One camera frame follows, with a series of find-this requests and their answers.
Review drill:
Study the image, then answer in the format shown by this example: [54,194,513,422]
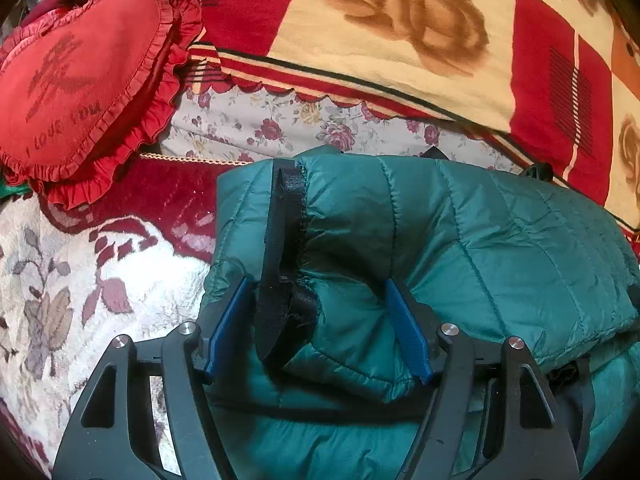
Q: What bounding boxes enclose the red heart-shaped ruffled pillow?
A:
[0,0,205,211]

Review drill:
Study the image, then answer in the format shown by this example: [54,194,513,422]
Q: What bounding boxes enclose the red checkered rose-print blanket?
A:
[160,0,640,233]

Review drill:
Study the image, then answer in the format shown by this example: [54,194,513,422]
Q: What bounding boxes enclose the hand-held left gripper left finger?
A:
[52,275,256,480]

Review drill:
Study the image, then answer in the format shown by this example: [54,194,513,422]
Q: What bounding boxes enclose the green quilted puffer jacket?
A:
[202,145,640,480]

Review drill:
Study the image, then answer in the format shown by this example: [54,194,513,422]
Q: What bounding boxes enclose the small-flower print bed sheet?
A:
[162,84,526,171]

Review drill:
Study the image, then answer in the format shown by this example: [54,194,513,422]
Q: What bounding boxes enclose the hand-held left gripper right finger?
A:
[385,279,581,480]

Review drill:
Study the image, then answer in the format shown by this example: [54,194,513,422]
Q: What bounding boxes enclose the white red floral fleece blanket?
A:
[0,152,236,480]

